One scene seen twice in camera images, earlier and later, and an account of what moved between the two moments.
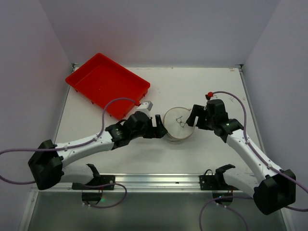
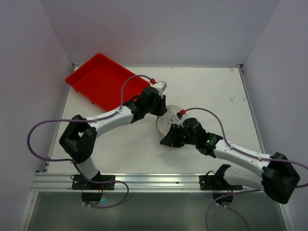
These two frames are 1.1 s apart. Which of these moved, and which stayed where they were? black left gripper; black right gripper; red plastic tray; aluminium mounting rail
Moved: black right gripper; black left gripper
Stayed: aluminium mounting rail; red plastic tray
